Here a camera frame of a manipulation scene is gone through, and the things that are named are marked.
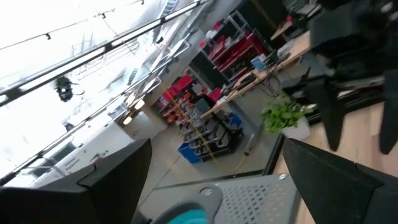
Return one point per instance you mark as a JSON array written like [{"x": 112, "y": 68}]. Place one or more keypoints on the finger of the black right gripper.
[
  {"x": 332, "y": 118},
  {"x": 391, "y": 118}
]

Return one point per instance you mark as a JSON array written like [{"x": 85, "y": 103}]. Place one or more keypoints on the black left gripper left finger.
[{"x": 77, "y": 205}]

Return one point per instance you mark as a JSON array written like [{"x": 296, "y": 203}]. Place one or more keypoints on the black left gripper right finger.
[{"x": 335, "y": 193}]

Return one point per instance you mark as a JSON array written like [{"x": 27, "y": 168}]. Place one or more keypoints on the green plant in white pot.
[{"x": 280, "y": 115}]

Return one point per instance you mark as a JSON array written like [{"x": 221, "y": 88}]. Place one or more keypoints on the long wooden desk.
[{"x": 298, "y": 46}]

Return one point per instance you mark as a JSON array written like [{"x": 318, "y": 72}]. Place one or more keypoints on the grey perforated metal stand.
[{"x": 258, "y": 199}]

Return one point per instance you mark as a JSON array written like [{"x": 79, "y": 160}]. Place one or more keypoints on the grey shelf cart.
[{"x": 214, "y": 140}]

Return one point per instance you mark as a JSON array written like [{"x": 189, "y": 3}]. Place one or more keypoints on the blue storage bin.
[{"x": 188, "y": 152}]

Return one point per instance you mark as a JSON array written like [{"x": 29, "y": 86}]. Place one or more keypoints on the black overhead camera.
[{"x": 64, "y": 90}]

